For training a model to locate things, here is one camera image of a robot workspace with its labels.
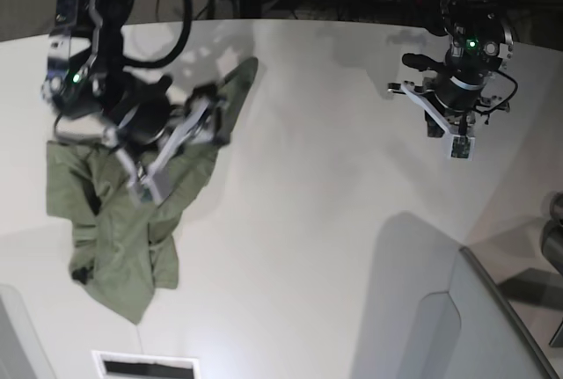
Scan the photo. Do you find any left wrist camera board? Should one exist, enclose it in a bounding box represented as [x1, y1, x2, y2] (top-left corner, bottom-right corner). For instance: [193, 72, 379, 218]
[447, 135, 475, 161]

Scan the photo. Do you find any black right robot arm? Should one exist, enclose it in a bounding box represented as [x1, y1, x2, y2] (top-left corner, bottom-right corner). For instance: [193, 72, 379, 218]
[41, 0, 231, 157]

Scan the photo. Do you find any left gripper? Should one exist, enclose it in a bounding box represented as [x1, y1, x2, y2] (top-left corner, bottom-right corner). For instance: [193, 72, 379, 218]
[388, 68, 510, 133]

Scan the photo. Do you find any grey metal cylinder stand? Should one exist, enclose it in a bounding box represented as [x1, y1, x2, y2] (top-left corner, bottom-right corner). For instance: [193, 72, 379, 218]
[540, 193, 562, 274]

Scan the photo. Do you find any green t-shirt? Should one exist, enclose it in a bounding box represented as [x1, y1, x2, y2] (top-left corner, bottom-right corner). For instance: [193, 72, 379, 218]
[46, 57, 259, 324]

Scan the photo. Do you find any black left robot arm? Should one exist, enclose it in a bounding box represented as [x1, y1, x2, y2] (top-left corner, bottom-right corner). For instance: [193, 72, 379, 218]
[401, 0, 514, 138]

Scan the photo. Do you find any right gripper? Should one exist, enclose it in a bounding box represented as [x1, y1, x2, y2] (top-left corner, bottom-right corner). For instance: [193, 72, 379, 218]
[101, 73, 230, 149]

